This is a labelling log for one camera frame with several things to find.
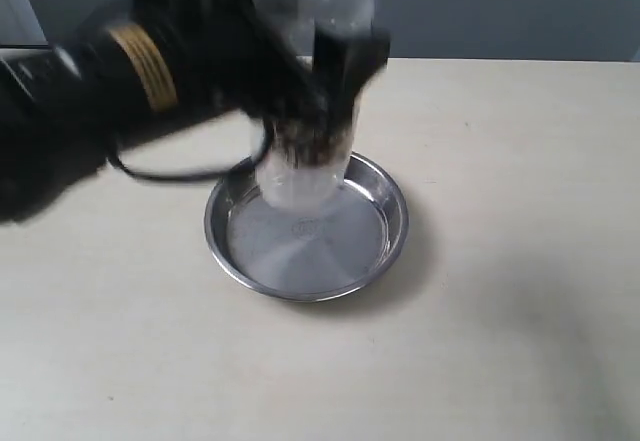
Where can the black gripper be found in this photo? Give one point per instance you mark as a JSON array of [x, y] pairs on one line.
[[169, 65]]

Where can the round stainless steel pan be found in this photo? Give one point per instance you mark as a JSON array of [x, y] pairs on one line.
[[356, 236]]

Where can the clear plastic shaker bottle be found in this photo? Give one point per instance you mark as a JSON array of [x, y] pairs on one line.
[[311, 145]]

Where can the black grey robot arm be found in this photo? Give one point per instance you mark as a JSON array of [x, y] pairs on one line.
[[53, 133]]

